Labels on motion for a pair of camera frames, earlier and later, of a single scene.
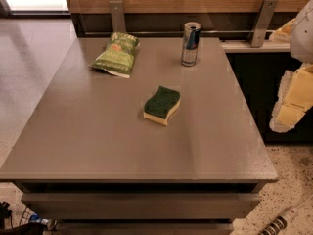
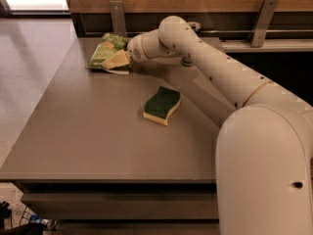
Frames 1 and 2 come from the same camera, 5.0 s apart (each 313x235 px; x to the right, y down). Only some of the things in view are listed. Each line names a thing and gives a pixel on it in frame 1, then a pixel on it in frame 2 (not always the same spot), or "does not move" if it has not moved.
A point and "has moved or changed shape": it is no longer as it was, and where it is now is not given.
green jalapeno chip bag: (117, 58) has moved or changed shape
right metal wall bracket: (264, 23) does not move
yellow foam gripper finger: (283, 33) -> (118, 60)
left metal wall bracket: (117, 16) does not move
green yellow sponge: (161, 104) does not move
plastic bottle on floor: (50, 223) does not move
